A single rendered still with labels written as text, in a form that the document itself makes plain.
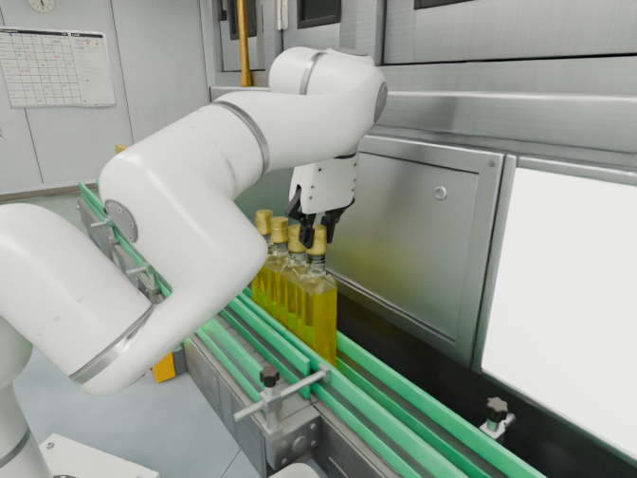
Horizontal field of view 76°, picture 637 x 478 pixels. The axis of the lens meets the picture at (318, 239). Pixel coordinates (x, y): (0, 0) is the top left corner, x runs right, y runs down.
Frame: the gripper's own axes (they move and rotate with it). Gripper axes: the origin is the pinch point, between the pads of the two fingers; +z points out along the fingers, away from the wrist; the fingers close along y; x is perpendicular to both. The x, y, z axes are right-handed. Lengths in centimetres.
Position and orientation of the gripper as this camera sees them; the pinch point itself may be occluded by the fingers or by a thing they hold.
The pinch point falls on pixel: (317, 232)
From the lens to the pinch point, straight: 69.6
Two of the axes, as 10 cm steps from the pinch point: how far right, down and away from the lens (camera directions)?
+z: -1.5, 8.3, 5.4
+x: 5.7, 5.2, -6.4
